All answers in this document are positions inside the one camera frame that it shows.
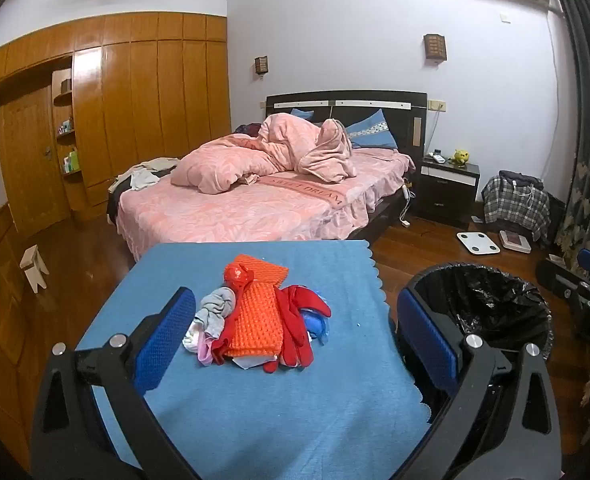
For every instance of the dark purple cloth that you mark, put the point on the dark purple cloth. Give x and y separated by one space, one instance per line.
247 130

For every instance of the wall socket plate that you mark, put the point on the wall socket plate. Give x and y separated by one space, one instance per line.
436 105

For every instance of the orange knitted cloth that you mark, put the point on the orange knitted cloth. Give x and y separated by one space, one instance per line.
255 320

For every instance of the white pink sock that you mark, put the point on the white pink sock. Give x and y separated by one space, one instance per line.
197 345

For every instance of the blue patterned pillow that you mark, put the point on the blue patterned pillow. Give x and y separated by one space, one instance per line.
375 135

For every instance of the small shelf bottles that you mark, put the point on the small shelf bottles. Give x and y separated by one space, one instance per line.
65 127

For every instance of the pile of light clothes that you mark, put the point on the pile of light clothes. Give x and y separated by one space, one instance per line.
142 177

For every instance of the black bin with plastic liner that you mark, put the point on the black bin with plastic liner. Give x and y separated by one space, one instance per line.
485 300

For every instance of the red plastic wrapper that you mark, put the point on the red plastic wrapper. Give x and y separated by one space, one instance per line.
237 276

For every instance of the wooden side cabinet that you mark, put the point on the wooden side cabinet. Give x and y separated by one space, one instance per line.
0 285

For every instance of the dark nightstand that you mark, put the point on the dark nightstand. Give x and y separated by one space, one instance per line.
445 195

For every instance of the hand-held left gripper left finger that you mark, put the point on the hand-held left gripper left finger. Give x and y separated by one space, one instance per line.
165 340

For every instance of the grey sock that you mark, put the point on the grey sock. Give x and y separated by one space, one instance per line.
215 307

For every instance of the plain blue pillow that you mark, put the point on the plain blue pillow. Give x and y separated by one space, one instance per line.
302 114

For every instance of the pink duvet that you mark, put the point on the pink duvet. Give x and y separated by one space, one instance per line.
225 165

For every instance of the bed with pink bedding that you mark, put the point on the bed with pink bedding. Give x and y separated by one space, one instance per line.
405 120

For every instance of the white remote control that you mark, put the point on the white remote control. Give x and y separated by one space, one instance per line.
436 156

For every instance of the pink bedsheet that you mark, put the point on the pink bedsheet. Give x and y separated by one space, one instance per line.
235 210

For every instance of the wooden wardrobe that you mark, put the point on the wooden wardrobe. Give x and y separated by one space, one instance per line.
140 110

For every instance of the small wooden stool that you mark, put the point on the small wooden stool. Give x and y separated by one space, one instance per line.
32 265

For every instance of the white scale with red centre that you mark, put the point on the white scale with red centre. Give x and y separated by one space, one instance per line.
515 241

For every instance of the green toiletry bottles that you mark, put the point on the green toiletry bottles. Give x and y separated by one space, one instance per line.
71 160

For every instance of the red knit glove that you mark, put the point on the red knit glove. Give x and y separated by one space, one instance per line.
221 350
292 330

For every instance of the large wooden wall lamp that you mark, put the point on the large wooden wall lamp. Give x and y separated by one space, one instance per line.
435 47

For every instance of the yellow plush toy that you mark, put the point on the yellow plush toy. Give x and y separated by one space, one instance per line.
459 157

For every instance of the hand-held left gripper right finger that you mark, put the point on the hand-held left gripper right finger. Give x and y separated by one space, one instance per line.
427 340

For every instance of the blue tablecloth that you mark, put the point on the blue tablecloth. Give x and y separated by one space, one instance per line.
275 410

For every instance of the white bathroom scale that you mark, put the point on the white bathroom scale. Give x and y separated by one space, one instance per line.
477 243

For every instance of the white and blue cloth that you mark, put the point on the white and blue cloth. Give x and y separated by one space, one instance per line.
247 362

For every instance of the dark folded garment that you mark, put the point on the dark folded garment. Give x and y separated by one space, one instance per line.
520 179

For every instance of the plaid cloth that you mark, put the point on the plaid cloth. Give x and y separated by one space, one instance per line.
515 205

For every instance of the small wooden wall lamp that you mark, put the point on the small wooden wall lamp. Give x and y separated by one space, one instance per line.
261 66

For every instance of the blue plastic glove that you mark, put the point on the blue plastic glove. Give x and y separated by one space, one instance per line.
317 327

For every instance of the white booklet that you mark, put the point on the white booklet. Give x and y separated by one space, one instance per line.
556 258

